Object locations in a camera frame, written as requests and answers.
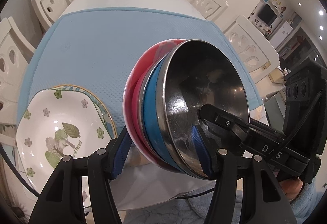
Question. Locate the white chair far end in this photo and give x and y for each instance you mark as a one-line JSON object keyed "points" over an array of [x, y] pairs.
{"points": [[210, 9]]}

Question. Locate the white chair near left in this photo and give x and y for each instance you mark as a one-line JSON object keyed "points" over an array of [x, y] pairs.
{"points": [[16, 53]]}

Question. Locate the white refrigerator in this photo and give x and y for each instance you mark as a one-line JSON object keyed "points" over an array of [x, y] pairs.
{"points": [[280, 34]]}

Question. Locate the white chair left side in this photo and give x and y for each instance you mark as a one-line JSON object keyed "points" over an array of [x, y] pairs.
{"points": [[48, 11]]}

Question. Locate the pink ceramic bowl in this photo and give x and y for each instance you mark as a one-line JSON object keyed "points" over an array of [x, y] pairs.
{"points": [[130, 103]]}

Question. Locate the large white chair right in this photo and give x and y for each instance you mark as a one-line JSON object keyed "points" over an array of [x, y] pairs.
{"points": [[254, 50]]}

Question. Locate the person's right hand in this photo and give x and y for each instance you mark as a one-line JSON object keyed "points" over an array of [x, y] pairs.
{"points": [[291, 188]]}

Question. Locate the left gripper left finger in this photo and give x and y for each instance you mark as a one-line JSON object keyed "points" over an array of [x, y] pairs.
{"points": [[118, 152]]}

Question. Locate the blue steel bowl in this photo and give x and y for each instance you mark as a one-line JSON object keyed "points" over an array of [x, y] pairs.
{"points": [[192, 74]]}

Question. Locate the white floral plate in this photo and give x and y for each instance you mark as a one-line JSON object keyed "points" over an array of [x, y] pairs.
{"points": [[57, 123]]}

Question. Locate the wall television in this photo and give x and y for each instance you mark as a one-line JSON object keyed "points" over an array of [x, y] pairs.
{"points": [[267, 15]]}

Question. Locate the blue rimmed plate underneath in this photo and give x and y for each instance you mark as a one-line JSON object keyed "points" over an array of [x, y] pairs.
{"points": [[102, 106]]}

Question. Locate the light blue table mat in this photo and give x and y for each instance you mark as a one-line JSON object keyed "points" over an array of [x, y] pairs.
{"points": [[97, 49]]}

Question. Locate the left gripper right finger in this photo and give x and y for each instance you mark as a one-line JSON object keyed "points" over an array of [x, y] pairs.
{"points": [[206, 149]]}

